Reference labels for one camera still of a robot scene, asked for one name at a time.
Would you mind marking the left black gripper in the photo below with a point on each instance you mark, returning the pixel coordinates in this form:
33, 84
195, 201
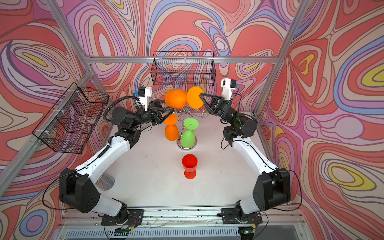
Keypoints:
151, 117

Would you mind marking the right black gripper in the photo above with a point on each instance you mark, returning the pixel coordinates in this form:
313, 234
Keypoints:
224, 105

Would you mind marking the orange wine glass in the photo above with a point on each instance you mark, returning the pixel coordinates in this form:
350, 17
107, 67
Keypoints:
171, 130
179, 99

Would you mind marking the red plastic wine glass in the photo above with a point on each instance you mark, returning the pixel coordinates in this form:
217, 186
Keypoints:
190, 163

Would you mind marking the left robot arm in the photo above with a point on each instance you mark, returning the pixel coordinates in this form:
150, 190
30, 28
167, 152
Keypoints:
78, 186

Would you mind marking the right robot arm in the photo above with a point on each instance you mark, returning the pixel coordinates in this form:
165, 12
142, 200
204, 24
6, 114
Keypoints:
273, 185

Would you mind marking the green plastic wine glass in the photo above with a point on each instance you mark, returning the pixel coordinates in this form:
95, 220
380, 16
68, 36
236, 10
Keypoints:
188, 136

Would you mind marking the metal cup of pens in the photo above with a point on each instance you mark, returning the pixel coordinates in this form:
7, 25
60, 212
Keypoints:
105, 182

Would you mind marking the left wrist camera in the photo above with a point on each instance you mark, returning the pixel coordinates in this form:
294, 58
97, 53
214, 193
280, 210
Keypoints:
144, 93

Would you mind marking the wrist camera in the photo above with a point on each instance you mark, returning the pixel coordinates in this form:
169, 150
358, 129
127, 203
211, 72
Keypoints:
144, 93
228, 87

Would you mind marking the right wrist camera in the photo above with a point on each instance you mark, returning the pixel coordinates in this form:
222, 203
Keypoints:
228, 87

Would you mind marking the chrome wire glass rack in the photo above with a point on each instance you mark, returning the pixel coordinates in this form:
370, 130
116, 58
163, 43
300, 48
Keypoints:
183, 115

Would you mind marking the black wire basket back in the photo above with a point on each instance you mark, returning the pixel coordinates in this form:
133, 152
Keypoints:
183, 68

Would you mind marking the black wire basket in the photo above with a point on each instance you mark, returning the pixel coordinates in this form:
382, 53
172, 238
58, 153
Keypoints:
72, 119
183, 68

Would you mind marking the black wire basket left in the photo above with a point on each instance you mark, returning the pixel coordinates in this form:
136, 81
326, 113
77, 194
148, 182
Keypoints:
72, 119

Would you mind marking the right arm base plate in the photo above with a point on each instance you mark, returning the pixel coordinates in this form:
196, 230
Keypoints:
236, 216

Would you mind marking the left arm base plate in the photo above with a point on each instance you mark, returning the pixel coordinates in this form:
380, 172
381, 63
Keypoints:
129, 217

